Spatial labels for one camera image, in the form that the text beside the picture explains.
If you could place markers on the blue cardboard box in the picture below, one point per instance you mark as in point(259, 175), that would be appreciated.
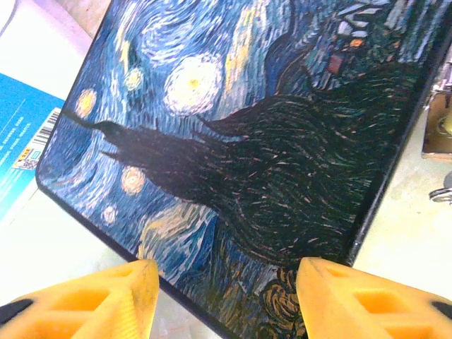
point(17, 123)

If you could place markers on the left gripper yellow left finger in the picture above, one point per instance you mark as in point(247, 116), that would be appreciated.
point(88, 310)

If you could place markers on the black starry night print box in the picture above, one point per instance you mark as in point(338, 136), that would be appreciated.
point(247, 159)

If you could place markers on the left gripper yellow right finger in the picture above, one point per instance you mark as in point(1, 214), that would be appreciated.
point(335, 300)

